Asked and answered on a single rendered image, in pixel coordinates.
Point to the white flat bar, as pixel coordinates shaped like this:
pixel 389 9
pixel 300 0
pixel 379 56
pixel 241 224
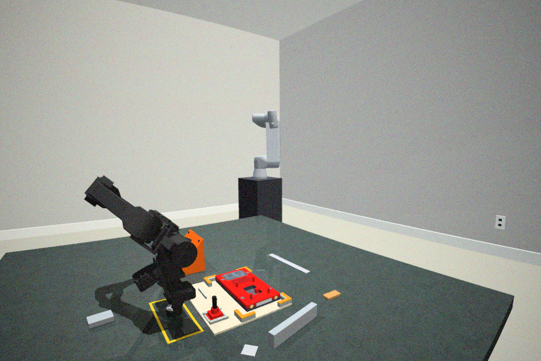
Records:
pixel 289 263

